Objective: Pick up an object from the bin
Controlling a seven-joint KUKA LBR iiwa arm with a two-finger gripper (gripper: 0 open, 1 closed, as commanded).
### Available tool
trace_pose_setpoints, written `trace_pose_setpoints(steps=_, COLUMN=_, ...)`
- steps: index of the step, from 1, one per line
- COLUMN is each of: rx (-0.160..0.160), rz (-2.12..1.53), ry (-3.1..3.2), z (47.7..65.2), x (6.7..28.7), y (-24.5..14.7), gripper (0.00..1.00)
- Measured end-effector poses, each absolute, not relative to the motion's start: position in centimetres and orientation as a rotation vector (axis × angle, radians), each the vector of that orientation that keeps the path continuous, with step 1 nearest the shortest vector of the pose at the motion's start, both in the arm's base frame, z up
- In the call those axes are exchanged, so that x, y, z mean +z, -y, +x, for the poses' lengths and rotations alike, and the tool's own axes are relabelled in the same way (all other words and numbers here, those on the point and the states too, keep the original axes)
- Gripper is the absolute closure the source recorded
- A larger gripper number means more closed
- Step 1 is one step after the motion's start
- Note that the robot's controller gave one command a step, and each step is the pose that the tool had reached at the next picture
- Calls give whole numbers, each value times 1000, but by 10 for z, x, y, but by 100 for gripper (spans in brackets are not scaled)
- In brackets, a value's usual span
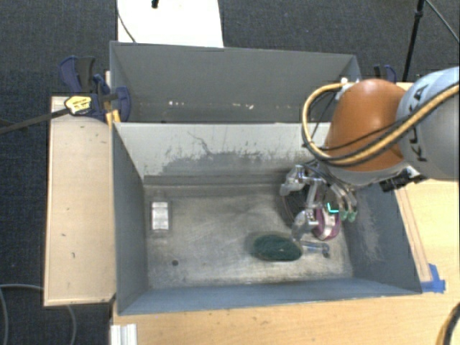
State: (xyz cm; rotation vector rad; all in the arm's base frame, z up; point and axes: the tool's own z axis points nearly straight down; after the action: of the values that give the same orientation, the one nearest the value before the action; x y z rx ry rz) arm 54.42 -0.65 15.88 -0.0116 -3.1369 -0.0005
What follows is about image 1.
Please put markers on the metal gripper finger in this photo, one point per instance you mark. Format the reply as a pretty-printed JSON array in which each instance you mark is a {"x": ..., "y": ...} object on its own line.
[
  {"x": 293, "y": 180},
  {"x": 304, "y": 225}
]

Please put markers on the dark green oval sponge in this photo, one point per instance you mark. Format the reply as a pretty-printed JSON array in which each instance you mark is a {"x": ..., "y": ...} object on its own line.
[{"x": 275, "y": 248}]

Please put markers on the silver rectangular block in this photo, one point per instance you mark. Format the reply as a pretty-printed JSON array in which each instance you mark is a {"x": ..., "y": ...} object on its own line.
[{"x": 159, "y": 216}]

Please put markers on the grey metal bin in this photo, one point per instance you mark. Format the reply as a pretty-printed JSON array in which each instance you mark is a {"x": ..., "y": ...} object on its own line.
[{"x": 215, "y": 228}]

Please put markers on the pale wood board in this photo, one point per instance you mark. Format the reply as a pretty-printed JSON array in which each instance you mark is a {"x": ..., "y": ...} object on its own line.
[{"x": 79, "y": 210}]

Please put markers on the black cylinder on white bracket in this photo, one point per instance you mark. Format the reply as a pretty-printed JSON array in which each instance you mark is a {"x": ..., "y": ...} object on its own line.
[{"x": 399, "y": 182}]

